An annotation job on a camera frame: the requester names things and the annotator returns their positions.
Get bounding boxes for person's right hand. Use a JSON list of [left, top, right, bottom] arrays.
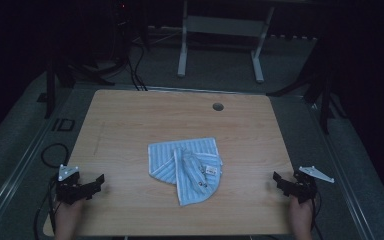
[[288, 194, 315, 229]]

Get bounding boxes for white desk frame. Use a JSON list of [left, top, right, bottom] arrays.
[[177, 0, 276, 84]]

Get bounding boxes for black metal stand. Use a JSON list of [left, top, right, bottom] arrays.
[[265, 33, 348, 135], [44, 58, 116, 120]]

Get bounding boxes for dark equipment rack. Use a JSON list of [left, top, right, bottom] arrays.
[[111, 0, 133, 66]]

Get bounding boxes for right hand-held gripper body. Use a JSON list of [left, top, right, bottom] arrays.
[[293, 165, 335, 205]]

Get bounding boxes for black floor cables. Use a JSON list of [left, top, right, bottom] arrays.
[[125, 41, 149, 92]]

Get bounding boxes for black floor cable loop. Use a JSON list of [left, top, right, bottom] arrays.
[[40, 142, 71, 169]]

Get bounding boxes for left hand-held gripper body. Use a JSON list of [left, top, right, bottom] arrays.
[[55, 164, 88, 205]]

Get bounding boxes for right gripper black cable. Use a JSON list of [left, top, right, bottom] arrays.
[[310, 191, 325, 240]]

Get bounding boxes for blue striped towel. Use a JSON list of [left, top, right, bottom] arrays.
[[147, 136, 224, 207]]

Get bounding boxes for person's left hand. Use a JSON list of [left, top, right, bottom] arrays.
[[53, 197, 85, 229]]

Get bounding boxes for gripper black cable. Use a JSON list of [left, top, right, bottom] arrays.
[[310, 191, 325, 240], [33, 174, 61, 240]]

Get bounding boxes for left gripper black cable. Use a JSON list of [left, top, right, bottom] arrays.
[[33, 174, 61, 240]]

